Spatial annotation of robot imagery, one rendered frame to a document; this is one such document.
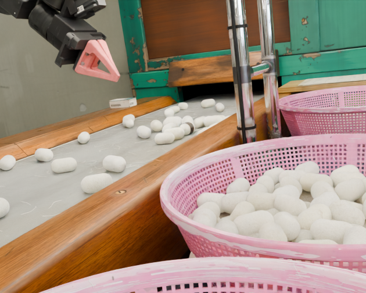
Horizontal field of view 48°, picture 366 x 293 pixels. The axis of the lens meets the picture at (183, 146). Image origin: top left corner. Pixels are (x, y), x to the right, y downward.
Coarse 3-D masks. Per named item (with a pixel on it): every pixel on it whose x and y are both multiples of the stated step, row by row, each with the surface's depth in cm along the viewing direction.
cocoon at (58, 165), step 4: (56, 160) 54; (60, 160) 54; (64, 160) 54; (68, 160) 54; (72, 160) 54; (52, 164) 54; (56, 164) 54; (60, 164) 54; (64, 164) 54; (68, 164) 54; (72, 164) 54; (76, 164) 55; (52, 168) 54; (56, 168) 54; (60, 168) 54; (64, 168) 54; (68, 168) 54; (72, 168) 54; (56, 172) 54; (60, 172) 55
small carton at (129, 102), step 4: (112, 100) 104; (116, 100) 103; (120, 100) 102; (124, 100) 102; (128, 100) 101; (132, 100) 103; (136, 100) 104; (112, 104) 103; (116, 104) 103; (120, 104) 102; (124, 104) 102; (128, 104) 101; (132, 104) 103; (136, 104) 104; (112, 108) 104
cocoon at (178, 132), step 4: (168, 128) 67; (172, 128) 66; (176, 128) 66; (180, 128) 67; (164, 132) 66; (172, 132) 66; (176, 132) 66; (180, 132) 66; (176, 136) 66; (180, 136) 66
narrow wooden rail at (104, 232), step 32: (224, 128) 58; (256, 128) 64; (288, 128) 86; (160, 160) 45; (96, 192) 36; (128, 192) 35; (64, 224) 30; (96, 224) 29; (128, 224) 32; (160, 224) 36; (0, 256) 26; (32, 256) 25; (64, 256) 25; (96, 256) 28; (128, 256) 32; (160, 256) 36; (0, 288) 22; (32, 288) 23; (160, 288) 36
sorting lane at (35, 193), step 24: (144, 120) 93; (72, 144) 75; (96, 144) 72; (120, 144) 69; (144, 144) 67; (168, 144) 64; (0, 168) 63; (24, 168) 61; (48, 168) 59; (96, 168) 55; (0, 192) 49; (24, 192) 48; (48, 192) 47; (72, 192) 46; (24, 216) 40; (48, 216) 39; (0, 240) 35
